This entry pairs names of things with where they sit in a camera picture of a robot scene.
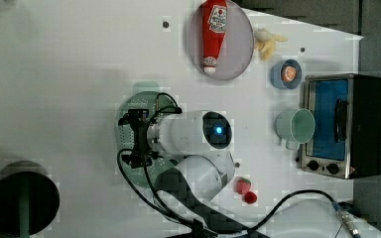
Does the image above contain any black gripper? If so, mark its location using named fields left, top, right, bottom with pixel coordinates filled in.
left=118, top=109, right=161, bottom=169

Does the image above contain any green oval strainer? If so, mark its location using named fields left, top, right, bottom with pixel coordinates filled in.
left=115, top=81, right=182, bottom=188

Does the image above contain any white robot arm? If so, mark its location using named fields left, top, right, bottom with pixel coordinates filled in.
left=117, top=106, right=269, bottom=238

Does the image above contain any light red strawberry toy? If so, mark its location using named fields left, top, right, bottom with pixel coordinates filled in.
left=235, top=178, right=251, bottom=195

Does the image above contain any dark red strawberry toy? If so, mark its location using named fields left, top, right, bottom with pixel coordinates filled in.
left=244, top=191, right=258, bottom=204

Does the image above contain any grey round plate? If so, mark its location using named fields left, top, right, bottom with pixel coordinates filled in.
left=187, top=0, right=254, bottom=80

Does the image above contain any green mug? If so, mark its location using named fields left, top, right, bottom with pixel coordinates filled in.
left=275, top=108, right=316, bottom=150

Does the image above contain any blue bowl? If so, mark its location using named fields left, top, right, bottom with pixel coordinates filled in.
left=270, top=59, right=303, bottom=90

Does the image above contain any red ketchup bottle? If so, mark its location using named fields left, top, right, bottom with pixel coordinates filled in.
left=201, top=0, right=228, bottom=74

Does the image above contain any yellow plush banana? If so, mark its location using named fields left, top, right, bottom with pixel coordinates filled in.
left=254, top=28, right=288, bottom=61

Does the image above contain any orange slice toy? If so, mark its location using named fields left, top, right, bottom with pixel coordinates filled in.
left=281, top=65, right=297, bottom=82

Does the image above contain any black toaster oven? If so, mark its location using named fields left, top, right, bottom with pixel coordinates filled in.
left=301, top=73, right=381, bottom=179

